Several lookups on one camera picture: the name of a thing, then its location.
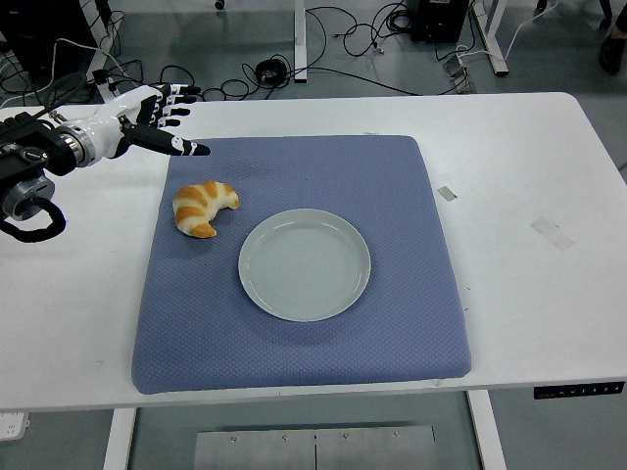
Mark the grey round plate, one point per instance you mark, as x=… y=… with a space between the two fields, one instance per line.
x=303 y=264

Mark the large clear tape piece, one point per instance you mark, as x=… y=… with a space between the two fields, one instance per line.
x=552 y=234

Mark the white power strip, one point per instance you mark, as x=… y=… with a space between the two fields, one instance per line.
x=12 y=427

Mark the white desk leg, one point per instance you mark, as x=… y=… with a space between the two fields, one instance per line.
x=100 y=29
x=300 y=39
x=494 y=39

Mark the person's foot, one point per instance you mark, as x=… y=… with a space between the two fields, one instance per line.
x=612 y=54

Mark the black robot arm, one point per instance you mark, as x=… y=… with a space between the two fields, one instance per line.
x=29 y=147

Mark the grey foot pedal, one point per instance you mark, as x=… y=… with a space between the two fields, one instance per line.
x=459 y=73

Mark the black cabinet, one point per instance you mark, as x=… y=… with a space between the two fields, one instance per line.
x=44 y=24

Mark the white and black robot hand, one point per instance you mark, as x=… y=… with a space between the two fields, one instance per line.
x=117 y=115

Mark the blue quilted mat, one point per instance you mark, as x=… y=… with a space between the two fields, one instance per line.
x=220 y=318

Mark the golden croissant bread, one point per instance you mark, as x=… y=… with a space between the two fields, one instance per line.
x=196 y=201

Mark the black table control panel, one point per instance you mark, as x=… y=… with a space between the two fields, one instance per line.
x=578 y=390

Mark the white table leg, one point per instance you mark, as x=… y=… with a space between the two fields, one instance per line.
x=120 y=440
x=487 y=436

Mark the black computer box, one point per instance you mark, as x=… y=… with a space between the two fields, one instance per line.
x=438 y=19

